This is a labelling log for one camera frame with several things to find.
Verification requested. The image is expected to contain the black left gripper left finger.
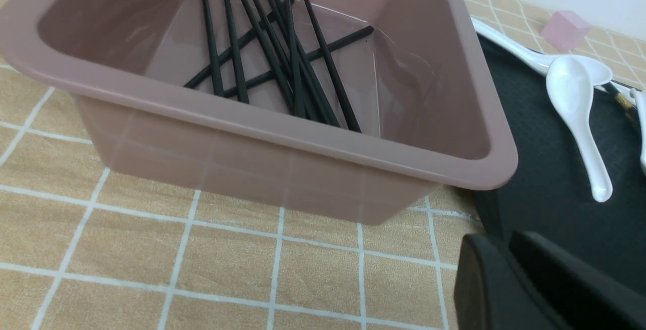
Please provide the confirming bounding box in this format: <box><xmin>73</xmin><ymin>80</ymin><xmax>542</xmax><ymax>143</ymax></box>
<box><xmin>454</xmin><ymin>234</ymin><xmax>573</xmax><ymax>329</ymax></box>

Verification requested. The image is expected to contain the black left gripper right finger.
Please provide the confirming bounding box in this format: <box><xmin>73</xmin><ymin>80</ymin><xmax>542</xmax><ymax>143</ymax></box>
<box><xmin>508</xmin><ymin>232</ymin><xmax>644</xmax><ymax>329</ymax></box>

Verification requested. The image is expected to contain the black chopstick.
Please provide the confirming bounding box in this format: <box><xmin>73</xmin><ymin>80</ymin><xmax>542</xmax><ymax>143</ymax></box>
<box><xmin>240</xmin><ymin>0</ymin><xmax>294</xmax><ymax>116</ymax></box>
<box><xmin>184</xmin><ymin>0</ymin><xmax>295</xmax><ymax>89</ymax></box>
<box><xmin>284</xmin><ymin>0</ymin><xmax>340</xmax><ymax>127</ymax></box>
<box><xmin>201</xmin><ymin>0</ymin><xmax>224</xmax><ymax>97</ymax></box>
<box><xmin>303</xmin><ymin>0</ymin><xmax>362</xmax><ymax>133</ymax></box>
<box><xmin>602</xmin><ymin>82</ymin><xmax>642</xmax><ymax>135</ymax></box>
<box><xmin>224</xmin><ymin>26</ymin><xmax>374</xmax><ymax>98</ymax></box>
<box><xmin>252</xmin><ymin>0</ymin><xmax>322</xmax><ymax>123</ymax></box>
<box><xmin>285</xmin><ymin>0</ymin><xmax>307</xmax><ymax>119</ymax></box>
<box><xmin>224</xmin><ymin>0</ymin><xmax>250</xmax><ymax>104</ymax></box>

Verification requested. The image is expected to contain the black plastic tray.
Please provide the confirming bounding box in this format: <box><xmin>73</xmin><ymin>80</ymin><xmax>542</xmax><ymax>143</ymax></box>
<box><xmin>473</xmin><ymin>36</ymin><xmax>645</xmax><ymax>295</ymax></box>

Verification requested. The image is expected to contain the white spoon small centre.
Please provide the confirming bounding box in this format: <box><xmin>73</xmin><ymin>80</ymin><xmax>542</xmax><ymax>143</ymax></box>
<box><xmin>630</xmin><ymin>88</ymin><xmax>646</xmax><ymax>175</ymax></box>

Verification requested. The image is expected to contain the white spoon top left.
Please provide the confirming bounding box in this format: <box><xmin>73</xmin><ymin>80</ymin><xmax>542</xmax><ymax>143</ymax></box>
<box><xmin>471</xmin><ymin>17</ymin><xmax>613</xmax><ymax>86</ymax></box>

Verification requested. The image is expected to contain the black chopstick in bin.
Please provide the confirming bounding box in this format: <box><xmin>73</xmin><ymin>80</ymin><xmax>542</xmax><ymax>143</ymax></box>
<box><xmin>252</xmin><ymin>0</ymin><xmax>322</xmax><ymax>123</ymax></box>
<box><xmin>201</xmin><ymin>0</ymin><xmax>224</xmax><ymax>97</ymax></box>
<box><xmin>303</xmin><ymin>0</ymin><xmax>362</xmax><ymax>133</ymax></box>
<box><xmin>240</xmin><ymin>0</ymin><xmax>294</xmax><ymax>116</ymax></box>
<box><xmin>285</xmin><ymin>0</ymin><xmax>307</xmax><ymax>119</ymax></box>
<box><xmin>284</xmin><ymin>0</ymin><xmax>340</xmax><ymax>127</ymax></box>
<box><xmin>184</xmin><ymin>0</ymin><xmax>295</xmax><ymax>89</ymax></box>
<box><xmin>224</xmin><ymin>0</ymin><xmax>250</xmax><ymax>104</ymax></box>
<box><xmin>224</xmin><ymin>26</ymin><xmax>374</xmax><ymax>98</ymax></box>

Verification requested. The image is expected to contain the pink cube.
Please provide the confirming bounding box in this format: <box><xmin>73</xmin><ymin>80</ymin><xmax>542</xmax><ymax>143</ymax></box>
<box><xmin>540</xmin><ymin>10</ymin><xmax>591</xmax><ymax>51</ymax></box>

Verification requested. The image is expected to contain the pink plastic bin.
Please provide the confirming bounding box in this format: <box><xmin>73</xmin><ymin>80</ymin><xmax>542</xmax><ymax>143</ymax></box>
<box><xmin>2</xmin><ymin>0</ymin><xmax>518</xmax><ymax>225</ymax></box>

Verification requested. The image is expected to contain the white spoon long handle down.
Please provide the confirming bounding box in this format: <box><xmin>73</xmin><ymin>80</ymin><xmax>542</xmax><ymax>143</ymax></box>
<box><xmin>546</xmin><ymin>56</ymin><xmax>612</xmax><ymax>203</ymax></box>

